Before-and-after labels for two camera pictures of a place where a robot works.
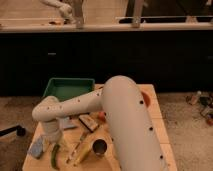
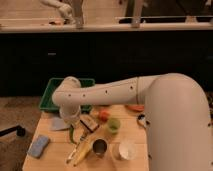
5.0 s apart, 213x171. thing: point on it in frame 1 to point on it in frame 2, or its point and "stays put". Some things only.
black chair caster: [18, 129] stays put
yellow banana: [83, 153] stays put
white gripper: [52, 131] to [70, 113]
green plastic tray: [63, 88] stays put
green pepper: [53, 160] to [71, 133]
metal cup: [99, 146] stays put
